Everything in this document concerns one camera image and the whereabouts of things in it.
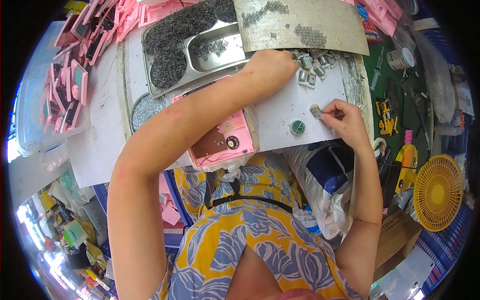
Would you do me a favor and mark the person's right hand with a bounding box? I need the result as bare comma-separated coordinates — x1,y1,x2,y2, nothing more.
320,98,371,151

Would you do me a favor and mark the person's left hand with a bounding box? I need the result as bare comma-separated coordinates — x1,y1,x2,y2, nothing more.
243,49,301,97

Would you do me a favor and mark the cluster of silver motors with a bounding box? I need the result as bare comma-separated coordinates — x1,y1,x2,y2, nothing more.
290,49,340,89

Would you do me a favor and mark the grey board with small parts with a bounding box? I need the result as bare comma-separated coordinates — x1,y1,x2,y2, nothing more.
233,0,370,56

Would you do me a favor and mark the white work board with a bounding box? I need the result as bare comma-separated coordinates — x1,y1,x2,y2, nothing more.
117,22,375,170

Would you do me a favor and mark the round green gear part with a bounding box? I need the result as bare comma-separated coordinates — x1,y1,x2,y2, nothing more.
289,119,306,136

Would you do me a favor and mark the metal tray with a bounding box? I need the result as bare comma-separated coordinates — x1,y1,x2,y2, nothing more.
142,18,259,99

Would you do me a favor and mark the red printed package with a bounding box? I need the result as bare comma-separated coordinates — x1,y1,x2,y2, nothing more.
355,3,383,42

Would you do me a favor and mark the clear syringe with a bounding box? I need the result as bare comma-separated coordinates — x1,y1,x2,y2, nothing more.
370,46,385,92

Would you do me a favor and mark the pink toy casing with circuit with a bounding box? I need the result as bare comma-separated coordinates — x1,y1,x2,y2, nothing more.
173,76,256,169

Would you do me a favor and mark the white round jar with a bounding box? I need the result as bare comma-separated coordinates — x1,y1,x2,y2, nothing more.
386,47,416,71

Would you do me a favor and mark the yellow toy excavator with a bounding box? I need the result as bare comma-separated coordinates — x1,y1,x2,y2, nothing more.
375,97,399,137

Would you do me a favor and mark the pile of dark springs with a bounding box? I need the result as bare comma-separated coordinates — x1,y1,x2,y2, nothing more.
143,0,239,90

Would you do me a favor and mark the white and blue plastic bag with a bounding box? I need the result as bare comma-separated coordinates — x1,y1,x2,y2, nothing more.
283,139,358,241

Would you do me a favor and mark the black soldering iron with spring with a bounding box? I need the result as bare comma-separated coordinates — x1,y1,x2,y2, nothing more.
398,78,433,152

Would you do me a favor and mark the large clear plastic bag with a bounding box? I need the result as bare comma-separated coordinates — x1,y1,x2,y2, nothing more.
412,29,457,125

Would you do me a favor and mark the round bowl of screws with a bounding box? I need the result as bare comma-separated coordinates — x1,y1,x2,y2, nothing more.
130,93,168,134

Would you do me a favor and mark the yellow round toy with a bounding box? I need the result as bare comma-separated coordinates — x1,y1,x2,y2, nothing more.
394,144,419,194

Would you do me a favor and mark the person's body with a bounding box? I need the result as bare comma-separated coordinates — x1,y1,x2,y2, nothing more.
107,152,384,300

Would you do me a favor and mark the yellow fan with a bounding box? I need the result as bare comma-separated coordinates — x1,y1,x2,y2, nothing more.
413,154,464,232

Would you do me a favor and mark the heap of pink toy casings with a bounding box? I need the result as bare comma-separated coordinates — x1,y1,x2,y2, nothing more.
40,0,201,136

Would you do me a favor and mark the brown cardboard box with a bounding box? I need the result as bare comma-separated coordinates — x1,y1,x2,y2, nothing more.
372,209,423,283

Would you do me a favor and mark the blue plastic crate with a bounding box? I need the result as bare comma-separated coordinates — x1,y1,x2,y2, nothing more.
410,202,474,298

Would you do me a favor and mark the clear plastic storage bin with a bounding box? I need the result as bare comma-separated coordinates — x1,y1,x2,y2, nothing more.
16,20,91,157

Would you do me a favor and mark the cluttered goods shelf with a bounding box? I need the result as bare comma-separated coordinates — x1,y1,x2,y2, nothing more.
16,170,117,300

